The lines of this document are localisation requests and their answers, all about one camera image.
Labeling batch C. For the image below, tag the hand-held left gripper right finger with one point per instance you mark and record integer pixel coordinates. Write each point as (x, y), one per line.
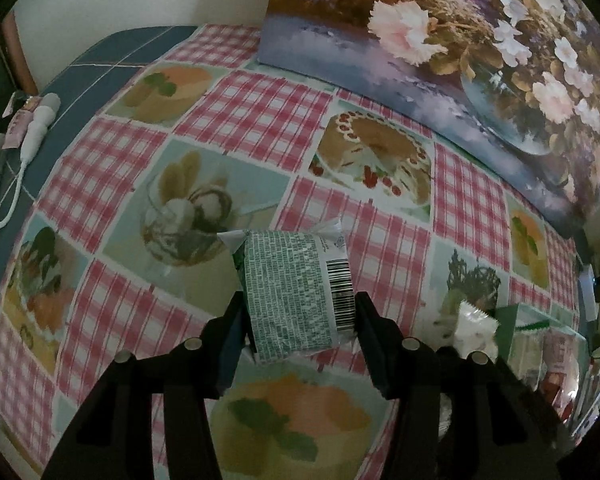
(375, 360)

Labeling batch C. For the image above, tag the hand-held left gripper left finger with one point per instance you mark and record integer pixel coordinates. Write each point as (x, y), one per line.
(227, 360)

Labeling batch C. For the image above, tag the light green snack packet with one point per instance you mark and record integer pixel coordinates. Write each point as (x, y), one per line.
(290, 295)

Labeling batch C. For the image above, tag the white packet with black print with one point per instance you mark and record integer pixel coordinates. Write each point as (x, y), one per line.
(472, 330)

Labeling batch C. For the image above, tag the light green cardboard box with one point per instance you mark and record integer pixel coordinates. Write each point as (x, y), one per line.
(504, 330)

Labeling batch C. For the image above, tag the grey electronic device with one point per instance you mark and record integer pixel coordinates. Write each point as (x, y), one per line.
(587, 290)

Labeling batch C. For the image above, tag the floral painting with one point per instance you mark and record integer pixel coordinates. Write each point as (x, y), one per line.
(430, 60)

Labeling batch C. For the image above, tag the small pink tube packet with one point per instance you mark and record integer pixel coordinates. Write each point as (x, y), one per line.
(17, 127)

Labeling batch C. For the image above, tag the pink board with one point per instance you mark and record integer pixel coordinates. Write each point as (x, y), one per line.
(17, 55)

